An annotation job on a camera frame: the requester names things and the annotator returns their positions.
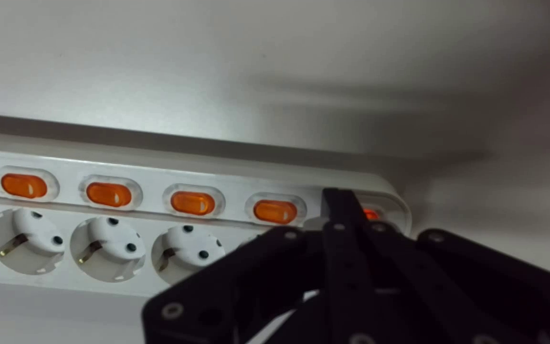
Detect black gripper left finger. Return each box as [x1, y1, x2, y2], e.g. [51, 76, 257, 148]
[138, 187, 352, 344]

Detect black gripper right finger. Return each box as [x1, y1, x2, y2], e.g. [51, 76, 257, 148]
[343, 187, 550, 344]

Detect white power strip orange switches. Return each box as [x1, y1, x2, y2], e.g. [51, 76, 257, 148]
[0, 147, 413, 299]

